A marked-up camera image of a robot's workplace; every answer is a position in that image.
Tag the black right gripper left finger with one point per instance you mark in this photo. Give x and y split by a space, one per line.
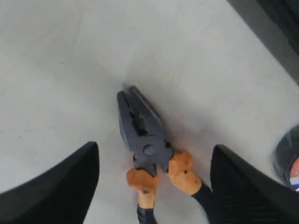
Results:
61 195

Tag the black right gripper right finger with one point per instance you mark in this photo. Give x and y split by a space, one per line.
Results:
247 196

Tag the black electrical tape roll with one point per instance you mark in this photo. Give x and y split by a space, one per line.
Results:
286 159

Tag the orange black handled pliers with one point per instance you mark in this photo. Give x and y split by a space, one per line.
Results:
143 133

